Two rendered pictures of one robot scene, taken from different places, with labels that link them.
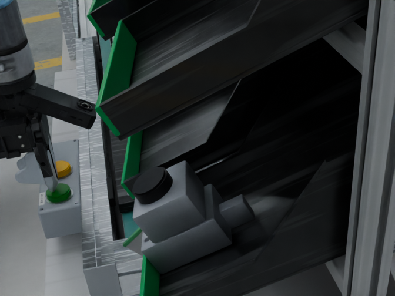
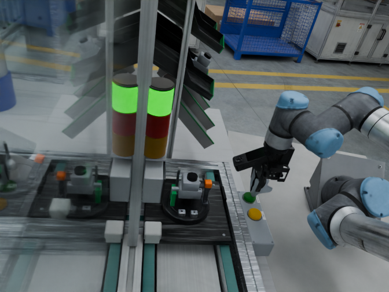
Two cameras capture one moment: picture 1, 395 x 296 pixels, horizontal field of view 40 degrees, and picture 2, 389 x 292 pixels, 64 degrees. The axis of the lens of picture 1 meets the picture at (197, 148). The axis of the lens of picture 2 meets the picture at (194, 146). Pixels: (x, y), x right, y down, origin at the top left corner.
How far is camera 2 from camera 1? 146 cm
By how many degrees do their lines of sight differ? 111
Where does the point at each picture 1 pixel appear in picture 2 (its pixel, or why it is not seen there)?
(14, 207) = (283, 251)
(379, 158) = not seen: hidden behind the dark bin
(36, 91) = (263, 150)
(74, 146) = (252, 235)
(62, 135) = not seen: outside the picture
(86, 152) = (242, 227)
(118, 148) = (223, 218)
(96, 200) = (230, 194)
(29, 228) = not seen: hidden behind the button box
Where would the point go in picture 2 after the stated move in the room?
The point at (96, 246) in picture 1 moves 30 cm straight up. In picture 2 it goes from (225, 172) to (246, 97)
